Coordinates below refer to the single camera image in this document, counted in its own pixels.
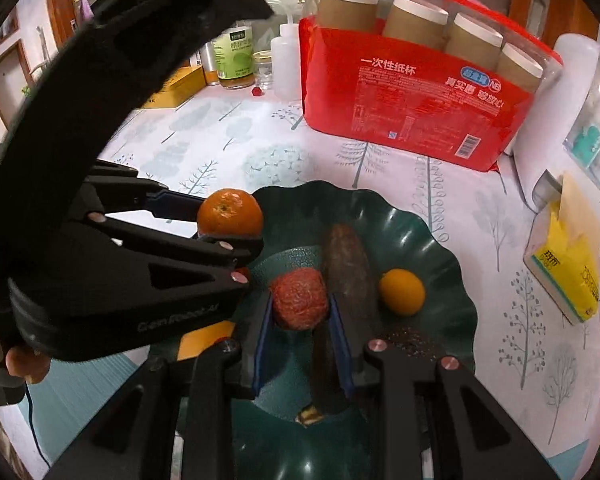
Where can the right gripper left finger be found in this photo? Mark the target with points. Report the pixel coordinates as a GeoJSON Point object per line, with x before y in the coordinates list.
{"type": "Point", "coordinates": [255, 331]}

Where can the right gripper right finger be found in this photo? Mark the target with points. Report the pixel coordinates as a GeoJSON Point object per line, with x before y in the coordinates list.
{"type": "Point", "coordinates": [350, 336]}

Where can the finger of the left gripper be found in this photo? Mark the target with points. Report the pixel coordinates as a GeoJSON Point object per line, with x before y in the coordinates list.
{"type": "Point", "coordinates": [206, 251]}
{"type": "Point", "coordinates": [119, 188]}

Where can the orange tangerine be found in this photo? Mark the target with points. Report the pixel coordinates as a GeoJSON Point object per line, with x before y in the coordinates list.
{"type": "Point", "coordinates": [230, 212]}

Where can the red lychee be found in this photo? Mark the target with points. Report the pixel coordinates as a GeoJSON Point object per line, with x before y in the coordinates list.
{"type": "Point", "coordinates": [299, 299]}

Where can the small orange kumquat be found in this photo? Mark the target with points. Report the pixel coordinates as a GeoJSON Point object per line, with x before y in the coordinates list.
{"type": "Point", "coordinates": [402, 292]}

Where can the overripe dark banana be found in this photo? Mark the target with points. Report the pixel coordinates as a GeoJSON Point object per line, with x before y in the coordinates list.
{"type": "Point", "coordinates": [346, 269]}

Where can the left hand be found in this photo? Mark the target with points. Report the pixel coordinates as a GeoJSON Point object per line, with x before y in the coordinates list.
{"type": "Point", "coordinates": [23, 362]}

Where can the dark avocado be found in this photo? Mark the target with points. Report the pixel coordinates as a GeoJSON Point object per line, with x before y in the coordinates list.
{"type": "Point", "coordinates": [411, 341]}

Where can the large yellow-orange fruit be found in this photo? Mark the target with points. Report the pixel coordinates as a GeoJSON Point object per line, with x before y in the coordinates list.
{"type": "Point", "coordinates": [194, 343]}

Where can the dark green scalloped plate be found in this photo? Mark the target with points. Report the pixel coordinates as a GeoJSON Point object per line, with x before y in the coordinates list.
{"type": "Point", "coordinates": [268, 442]}

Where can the yellow cardboard box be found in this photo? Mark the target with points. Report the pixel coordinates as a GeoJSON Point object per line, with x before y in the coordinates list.
{"type": "Point", "coordinates": [184, 83]}

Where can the green label glass bottle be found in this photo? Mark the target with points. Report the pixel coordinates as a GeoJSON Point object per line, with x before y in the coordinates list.
{"type": "Point", "coordinates": [233, 52]}

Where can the small glass jar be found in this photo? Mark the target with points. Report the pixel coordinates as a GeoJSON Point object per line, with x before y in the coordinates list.
{"type": "Point", "coordinates": [263, 69]}

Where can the tree pattern tablecloth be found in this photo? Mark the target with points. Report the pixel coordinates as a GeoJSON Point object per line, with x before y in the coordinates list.
{"type": "Point", "coordinates": [439, 420]}

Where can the white plastic bottle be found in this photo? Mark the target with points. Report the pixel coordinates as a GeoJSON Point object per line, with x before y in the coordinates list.
{"type": "Point", "coordinates": [286, 66]}

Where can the yellow tissue pack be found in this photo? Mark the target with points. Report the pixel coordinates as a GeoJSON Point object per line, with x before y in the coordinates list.
{"type": "Point", "coordinates": [563, 252]}

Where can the red paper cup pack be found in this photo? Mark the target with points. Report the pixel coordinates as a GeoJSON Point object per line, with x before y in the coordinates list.
{"type": "Point", "coordinates": [450, 79]}

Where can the white cosmetic storage box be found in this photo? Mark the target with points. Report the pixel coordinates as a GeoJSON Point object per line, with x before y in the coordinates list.
{"type": "Point", "coordinates": [561, 133]}

